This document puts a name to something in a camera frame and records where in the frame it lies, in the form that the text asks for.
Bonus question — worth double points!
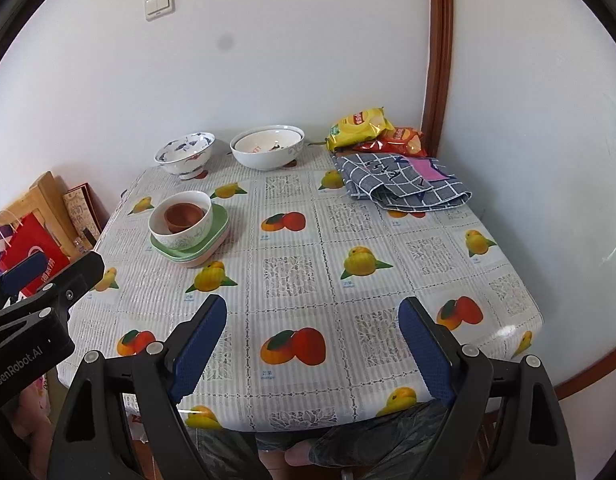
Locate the white bowl with grey flowers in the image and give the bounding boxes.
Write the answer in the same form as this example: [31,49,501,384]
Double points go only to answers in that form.
[148,190,212,250]

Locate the pink sponge cloth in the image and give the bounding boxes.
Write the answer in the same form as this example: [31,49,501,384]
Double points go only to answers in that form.
[405,157,446,182]

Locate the person's leg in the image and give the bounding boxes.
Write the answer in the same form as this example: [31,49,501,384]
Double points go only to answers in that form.
[284,440,316,467]

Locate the wooden door frame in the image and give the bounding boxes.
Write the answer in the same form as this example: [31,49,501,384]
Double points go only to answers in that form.
[420,0,454,158]

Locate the wooden side table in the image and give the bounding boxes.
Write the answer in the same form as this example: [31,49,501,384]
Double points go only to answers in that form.
[0,171,109,271]

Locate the yellow chip bag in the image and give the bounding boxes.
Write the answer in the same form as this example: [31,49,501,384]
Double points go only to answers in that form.
[326,106,396,152]

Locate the blue patterned white bowl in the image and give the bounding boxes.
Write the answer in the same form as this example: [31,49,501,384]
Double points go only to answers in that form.
[154,131,216,181]

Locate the white bowl with printed inside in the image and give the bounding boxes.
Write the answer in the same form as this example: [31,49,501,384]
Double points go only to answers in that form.
[234,129,303,153]

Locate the wooden baseboard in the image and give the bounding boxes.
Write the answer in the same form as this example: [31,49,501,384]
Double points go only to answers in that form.
[555,355,616,402]

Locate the white light switch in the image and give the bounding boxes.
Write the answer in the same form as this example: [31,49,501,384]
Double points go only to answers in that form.
[144,0,175,22]

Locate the small brown clay bowl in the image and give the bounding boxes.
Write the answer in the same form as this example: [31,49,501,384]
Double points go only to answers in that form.
[164,201,206,233]

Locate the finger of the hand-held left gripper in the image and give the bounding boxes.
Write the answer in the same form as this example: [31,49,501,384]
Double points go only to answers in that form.
[38,251,105,331]
[0,250,50,311]

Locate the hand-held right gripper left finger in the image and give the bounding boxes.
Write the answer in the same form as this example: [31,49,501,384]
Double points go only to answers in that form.
[47,294,269,480]

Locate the fruit print tablecloth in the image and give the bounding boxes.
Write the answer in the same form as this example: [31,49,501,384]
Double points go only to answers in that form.
[55,157,544,433]

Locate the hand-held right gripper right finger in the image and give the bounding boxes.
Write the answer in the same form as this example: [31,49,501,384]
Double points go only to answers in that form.
[397,296,575,480]

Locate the grey checkered cloth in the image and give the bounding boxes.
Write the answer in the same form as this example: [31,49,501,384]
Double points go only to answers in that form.
[333,152,474,212]

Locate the red chip bag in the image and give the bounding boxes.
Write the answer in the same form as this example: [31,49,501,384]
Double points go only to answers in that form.
[355,126,428,158]

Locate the pink square plate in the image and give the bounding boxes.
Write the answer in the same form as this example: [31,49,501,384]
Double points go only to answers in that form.
[180,225,234,268]

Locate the large white bowl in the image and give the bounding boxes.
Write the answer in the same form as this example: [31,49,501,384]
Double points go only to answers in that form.
[230,126,305,171]

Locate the green square plate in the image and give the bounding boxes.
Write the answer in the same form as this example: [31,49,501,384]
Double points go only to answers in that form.
[149,202,230,256]

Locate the patterned book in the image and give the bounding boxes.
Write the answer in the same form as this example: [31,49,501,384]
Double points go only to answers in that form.
[63,183,111,246]

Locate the person's dark shorts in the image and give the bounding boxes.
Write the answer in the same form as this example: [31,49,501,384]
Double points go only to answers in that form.
[198,400,489,480]

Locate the red paper bag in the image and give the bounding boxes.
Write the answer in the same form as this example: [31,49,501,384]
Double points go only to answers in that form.
[0,210,71,296]

